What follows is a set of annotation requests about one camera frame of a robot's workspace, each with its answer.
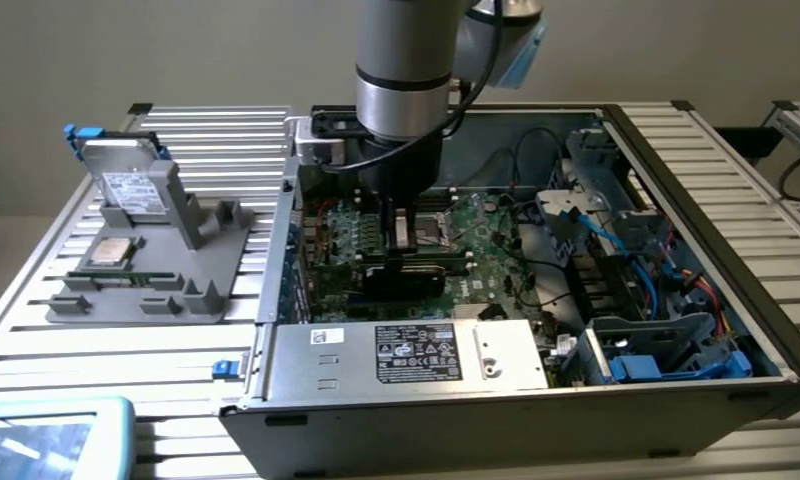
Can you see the light blue tray corner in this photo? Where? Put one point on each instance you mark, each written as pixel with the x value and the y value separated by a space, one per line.
pixel 46 440

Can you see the silver chipset heatsink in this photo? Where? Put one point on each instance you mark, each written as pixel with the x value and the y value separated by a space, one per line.
pixel 469 312

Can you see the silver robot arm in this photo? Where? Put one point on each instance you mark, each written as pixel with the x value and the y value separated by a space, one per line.
pixel 402 50

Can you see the blue case latch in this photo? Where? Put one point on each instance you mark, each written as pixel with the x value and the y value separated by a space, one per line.
pixel 221 369

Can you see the grey power supply unit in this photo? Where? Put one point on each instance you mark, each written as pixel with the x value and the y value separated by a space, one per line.
pixel 406 357

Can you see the green motherboard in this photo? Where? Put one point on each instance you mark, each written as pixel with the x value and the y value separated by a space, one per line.
pixel 493 280

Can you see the installed RAM stick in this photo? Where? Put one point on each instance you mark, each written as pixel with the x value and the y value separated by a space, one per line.
pixel 440 257

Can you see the silver hard disk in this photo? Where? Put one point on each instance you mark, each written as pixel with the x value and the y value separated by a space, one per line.
pixel 125 180

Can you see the open grey PC case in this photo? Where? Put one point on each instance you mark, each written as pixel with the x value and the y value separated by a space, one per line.
pixel 507 415

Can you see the CPU socket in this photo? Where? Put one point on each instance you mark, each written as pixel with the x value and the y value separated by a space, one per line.
pixel 454 227

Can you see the green RAM stick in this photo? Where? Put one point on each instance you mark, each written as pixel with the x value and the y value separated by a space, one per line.
pixel 116 275

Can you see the blue disk caddy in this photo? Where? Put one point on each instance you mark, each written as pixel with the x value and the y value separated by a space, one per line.
pixel 82 136

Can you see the grey parts rack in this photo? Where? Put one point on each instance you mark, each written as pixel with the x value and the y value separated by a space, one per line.
pixel 166 270

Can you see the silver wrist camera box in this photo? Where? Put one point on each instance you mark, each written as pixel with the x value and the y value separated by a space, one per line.
pixel 318 142

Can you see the blue disk bay tray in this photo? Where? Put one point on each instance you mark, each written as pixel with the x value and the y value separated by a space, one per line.
pixel 640 367

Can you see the grey disk bay cage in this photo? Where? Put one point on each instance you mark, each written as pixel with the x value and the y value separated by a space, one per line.
pixel 600 165

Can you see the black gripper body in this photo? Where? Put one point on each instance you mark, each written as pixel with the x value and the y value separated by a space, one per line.
pixel 400 165

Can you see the black graphics card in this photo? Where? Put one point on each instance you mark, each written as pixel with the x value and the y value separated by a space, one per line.
pixel 402 282

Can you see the silver CPU chip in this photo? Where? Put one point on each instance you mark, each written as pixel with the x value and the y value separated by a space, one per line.
pixel 112 250

